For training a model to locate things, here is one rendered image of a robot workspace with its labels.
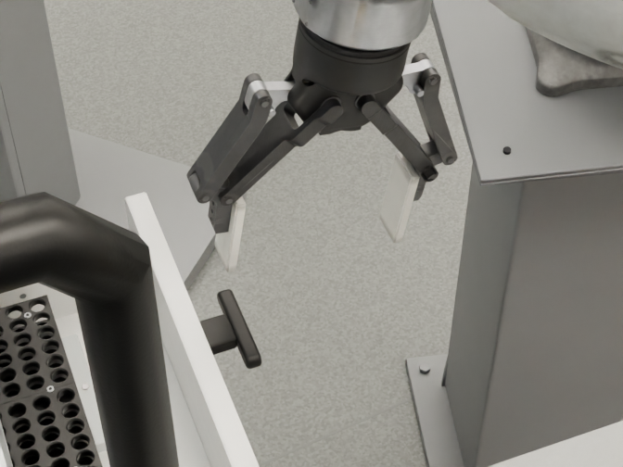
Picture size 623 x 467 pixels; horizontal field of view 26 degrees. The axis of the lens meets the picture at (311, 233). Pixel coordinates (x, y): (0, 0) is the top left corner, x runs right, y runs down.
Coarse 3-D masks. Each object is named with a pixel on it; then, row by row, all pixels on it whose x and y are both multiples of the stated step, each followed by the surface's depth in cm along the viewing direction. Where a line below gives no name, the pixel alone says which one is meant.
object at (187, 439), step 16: (32, 288) 108; (48, 288) 108; (0, 304) 108; (64, 304) 111; (64, 320) 111; (64, 336) 110; (80, 336) 110; (176, 384) 107; (176, 400) 106; (176, 416) 105; (176, 432) 104; (192, 432) 104; (192, 448) 103; (192, 464) 102; (208, 464) 102
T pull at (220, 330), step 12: (228, 300) 103; (228, 312) 102; (240, 312) 102; (204, 324) 102; (216, 324) 102; (228, 324) 102; (240, 324) 102; (216, 336) 101; (228, 336) 101; (240, 336) 101; (216, 348) 101; (228, 348) 101; (240, 348) 100; (252, 348) 100; (252, 360) 100
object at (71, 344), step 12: (72, 336) 109; (72, 348) 108; (72, 360) 107; (84, 360) 107; (72, 372) 106; (84, 372) 106; (84, 384) 106; (84, 396) 105; (84, 408) 104; (96, 408) 104; (96, 420) 103; (96, 432) 103; (96, 444) 102
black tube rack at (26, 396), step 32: (0, 320) 103; (0, 352) 105; (32, 352) 102; (0, 384) 99; (32, 384) 103; (64, 384) 99; (0, 416) 98; (32, 416) 98; (32, 448) 96; (64, 448) 96
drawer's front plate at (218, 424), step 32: (128, 224) 111; (160, 256) 104; (160, 288) 102; (160, 320) 108; (192, 320) 100; (192, 352) 98; (192, 384) 100; (224, 384) 96; (192, 416) 105; (224, 416) 94; (224, 448) 93
